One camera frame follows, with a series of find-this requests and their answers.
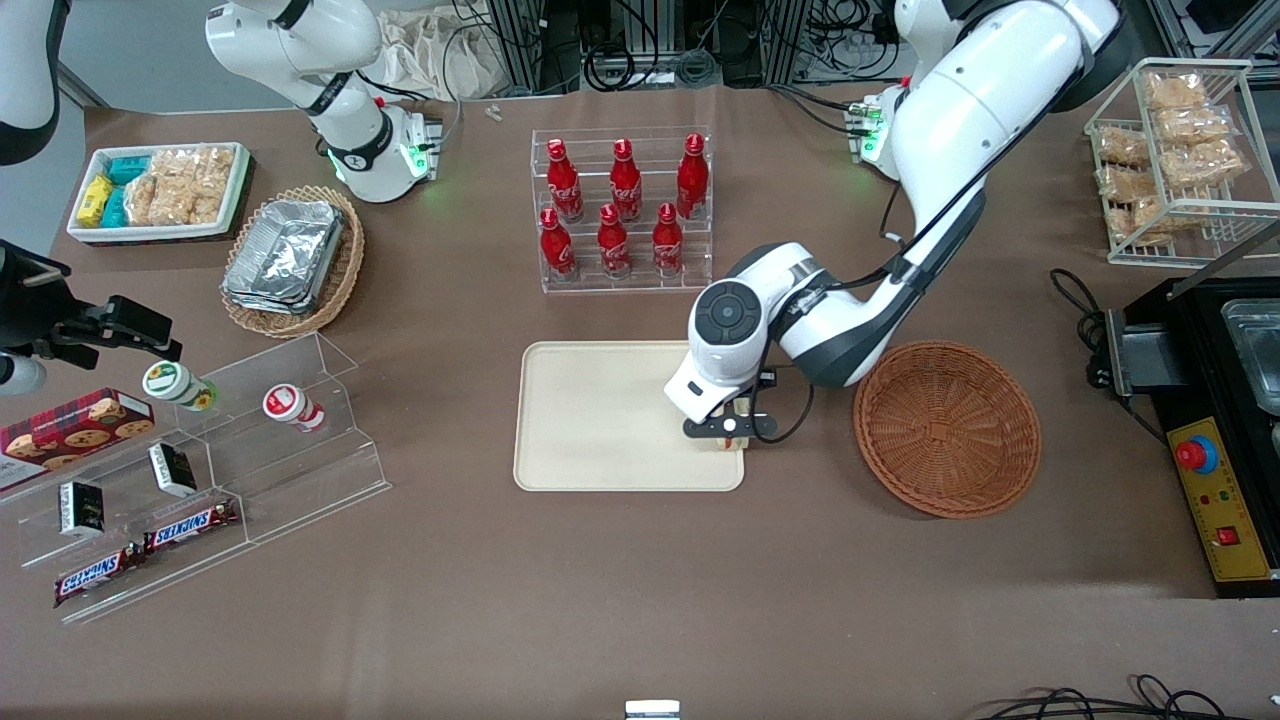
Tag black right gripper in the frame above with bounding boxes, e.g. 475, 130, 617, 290
0, 238, 185, 367

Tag triangle sandwich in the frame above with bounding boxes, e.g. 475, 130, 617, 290
703, 395, 750, 455

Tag beige rectangular serving tray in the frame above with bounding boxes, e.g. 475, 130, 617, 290
513, 340, 746, 493

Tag round brown wicker basket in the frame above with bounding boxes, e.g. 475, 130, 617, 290
853, 340, 1042, 519

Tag oval light wicker basket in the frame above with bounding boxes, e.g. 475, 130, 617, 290
220, 185, 366, 340

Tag green lid yogurt bottle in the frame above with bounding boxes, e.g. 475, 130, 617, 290
141, 360, 219, 413

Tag white rectangular snack bin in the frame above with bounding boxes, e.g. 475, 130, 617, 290
66, 142, 252, 245

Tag red plaid cookie box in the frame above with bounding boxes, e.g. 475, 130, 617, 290
0, 388, 157, 492

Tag small black white box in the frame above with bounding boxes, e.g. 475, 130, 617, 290
58, 481, 108, 540
148, 442, 199, 499

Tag clear rice cracker packs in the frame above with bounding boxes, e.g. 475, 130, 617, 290
124, 147, 237, 227

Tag clear acrylic bottle rack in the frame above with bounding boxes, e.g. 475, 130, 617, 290
530, 126, 714, 295

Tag stacked aluminium foil trays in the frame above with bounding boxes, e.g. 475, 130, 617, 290
222, 199, 348, 317

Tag red cola bottle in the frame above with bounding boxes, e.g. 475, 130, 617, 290
546, 138, 586, 224
609, 138, 645, 224
652, 202, 685, 280
676, 133, 710, 221
597, 203, 633, 280
540, 207, 579, 282

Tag red lid yogurt bottle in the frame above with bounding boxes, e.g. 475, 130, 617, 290
262, 384, 329, 434

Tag snickers chocolate bar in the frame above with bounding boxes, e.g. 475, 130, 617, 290
53, 543, 147, 610
143, 497, 242, 555

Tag clear acrylic step display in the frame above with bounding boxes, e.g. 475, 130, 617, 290
0, 332, 392, 627

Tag white plastic bag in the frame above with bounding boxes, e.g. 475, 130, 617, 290
378, 8, 503, 103

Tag clear pack of crackers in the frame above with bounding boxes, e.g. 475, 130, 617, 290
1100, 165, 1167, 203
1125, 196, 1219, 244
1160, 140, 1248, 189
1145, 74, 1207, 111
1095, 125, 1152, 167
1155, 107, 1233, 147

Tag black countertop appliance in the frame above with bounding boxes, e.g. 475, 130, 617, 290
1104, 274, 1280, 423

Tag yellow control box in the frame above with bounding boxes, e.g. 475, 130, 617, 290
1168, 415, 1280, 584

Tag grey metal bar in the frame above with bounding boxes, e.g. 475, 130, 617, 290
1167, 216, 1280, 302

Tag steel appliance pan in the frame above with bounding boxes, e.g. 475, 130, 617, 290
1221, 297, 1280, 417

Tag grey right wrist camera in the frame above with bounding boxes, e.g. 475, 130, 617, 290
0, 354, 47, 397

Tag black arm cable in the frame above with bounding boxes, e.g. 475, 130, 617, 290
878, 85, 1061, 291

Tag black left base cables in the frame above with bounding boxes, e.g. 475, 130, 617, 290
768, 83, 873, 137

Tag black base cables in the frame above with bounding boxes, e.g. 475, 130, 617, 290
768, 83, 873, 137
355, 68, 463, 153

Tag black coiled cable bundle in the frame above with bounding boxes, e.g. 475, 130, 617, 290
583, 38, 723, 89

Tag black right base cables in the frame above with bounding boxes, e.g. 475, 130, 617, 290
355, 68, 463, 153

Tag black cable loops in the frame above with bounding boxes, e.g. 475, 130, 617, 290
975, 674, 1280, 720

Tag white wire snack rack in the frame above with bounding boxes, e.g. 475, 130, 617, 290
1084, 57, 1280, 268

